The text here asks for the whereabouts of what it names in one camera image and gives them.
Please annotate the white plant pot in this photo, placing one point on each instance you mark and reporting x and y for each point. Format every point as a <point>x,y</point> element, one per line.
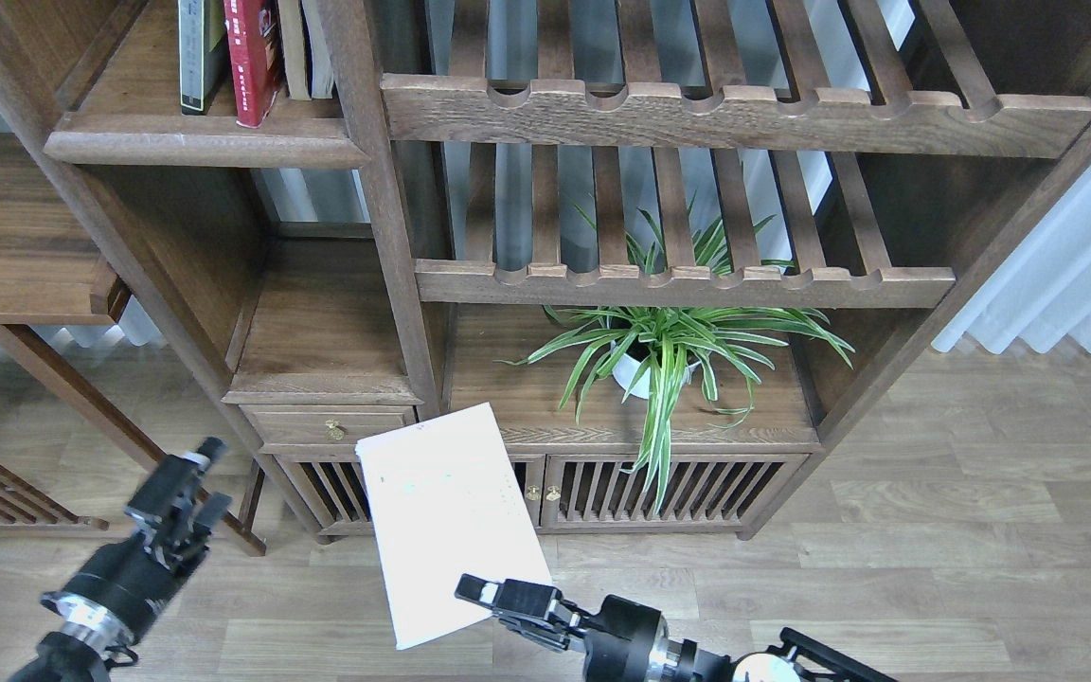
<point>652,371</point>

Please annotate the upright cream books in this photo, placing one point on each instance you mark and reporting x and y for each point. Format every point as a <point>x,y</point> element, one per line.
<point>307,63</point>

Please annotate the brass cabinet door knobs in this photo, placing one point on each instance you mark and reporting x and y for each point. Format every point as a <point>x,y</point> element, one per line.
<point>537,493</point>

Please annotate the white curtain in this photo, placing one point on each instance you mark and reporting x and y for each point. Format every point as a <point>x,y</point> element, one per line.
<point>1041,294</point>

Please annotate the red book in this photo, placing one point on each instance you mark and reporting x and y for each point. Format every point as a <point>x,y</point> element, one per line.
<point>252,35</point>

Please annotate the white and purple book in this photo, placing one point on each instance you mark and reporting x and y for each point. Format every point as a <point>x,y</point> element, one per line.
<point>444,502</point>

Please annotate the brass drawer knob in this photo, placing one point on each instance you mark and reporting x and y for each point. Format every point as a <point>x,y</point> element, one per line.
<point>334,431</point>

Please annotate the dark wooden bookshelf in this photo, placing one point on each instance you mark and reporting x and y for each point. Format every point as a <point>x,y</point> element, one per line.
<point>378,258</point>

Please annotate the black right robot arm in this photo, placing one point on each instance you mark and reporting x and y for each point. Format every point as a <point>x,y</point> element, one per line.
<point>797,658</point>

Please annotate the green spider plant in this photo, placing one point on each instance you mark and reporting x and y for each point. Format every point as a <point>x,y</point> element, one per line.
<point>670,343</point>

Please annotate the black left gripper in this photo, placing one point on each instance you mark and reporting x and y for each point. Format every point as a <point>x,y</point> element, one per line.
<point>119,592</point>

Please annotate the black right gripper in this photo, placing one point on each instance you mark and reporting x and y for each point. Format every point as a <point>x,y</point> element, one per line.
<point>624,641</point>

